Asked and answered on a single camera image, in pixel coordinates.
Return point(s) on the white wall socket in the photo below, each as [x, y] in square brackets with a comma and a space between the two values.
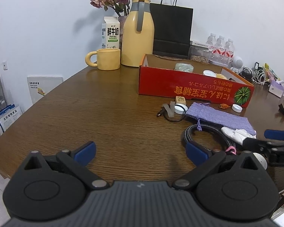
[5, 65]

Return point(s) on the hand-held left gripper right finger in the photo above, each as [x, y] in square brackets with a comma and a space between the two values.
[196, 153]

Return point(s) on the white round lid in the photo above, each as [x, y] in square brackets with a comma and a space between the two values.
[179, 109]

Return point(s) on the iridescent plastic bag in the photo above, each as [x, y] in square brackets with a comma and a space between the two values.
[184, 67]

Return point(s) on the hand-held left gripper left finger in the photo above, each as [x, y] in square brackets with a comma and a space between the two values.
[86, 152]

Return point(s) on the yellow thermos jug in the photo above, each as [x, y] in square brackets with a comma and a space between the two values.
[137, 45]

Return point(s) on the white crumpled tissue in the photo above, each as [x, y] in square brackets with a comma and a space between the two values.
[236, 134]

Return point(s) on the blue printed packet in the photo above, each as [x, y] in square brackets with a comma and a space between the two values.
[9, 118]

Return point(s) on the clear jar of seeds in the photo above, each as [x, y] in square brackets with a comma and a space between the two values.
[200, 56]

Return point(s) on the flat white box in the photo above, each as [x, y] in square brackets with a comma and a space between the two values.
[201, 43]

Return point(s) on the black charger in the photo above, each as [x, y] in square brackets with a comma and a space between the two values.
[256, 66]

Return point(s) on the purple knitted pouch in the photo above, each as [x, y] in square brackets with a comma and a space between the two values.
[217, 118]

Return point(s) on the colourful snack packet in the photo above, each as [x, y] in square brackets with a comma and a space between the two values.
[272, 72]

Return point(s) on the white bottle cap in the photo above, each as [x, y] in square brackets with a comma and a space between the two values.
[209, 72]
[237, 108]

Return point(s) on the black paper bag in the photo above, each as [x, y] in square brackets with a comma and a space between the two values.
[172, 28]

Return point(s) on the small beige box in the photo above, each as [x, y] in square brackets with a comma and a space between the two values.
[181, 100]

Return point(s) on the red cardboard box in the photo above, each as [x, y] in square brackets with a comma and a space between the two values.
[187, 89]

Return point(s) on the pink vase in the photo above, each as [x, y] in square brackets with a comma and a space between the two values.
[122, 21]

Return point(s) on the yellow mug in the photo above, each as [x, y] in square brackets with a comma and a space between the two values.
[108, 59]

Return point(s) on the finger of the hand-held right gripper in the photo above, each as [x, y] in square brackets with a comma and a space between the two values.
[277, 134]
[255, 144]

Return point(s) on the white milk carton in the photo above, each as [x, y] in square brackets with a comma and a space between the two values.
[111, 33]

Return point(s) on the purple tissue pack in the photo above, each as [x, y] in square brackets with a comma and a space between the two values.
[277, 88]

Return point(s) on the white labelled panel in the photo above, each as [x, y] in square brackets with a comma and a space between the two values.
[45, 88]

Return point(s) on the white robot toy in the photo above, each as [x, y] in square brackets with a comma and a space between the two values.
[237, 63]

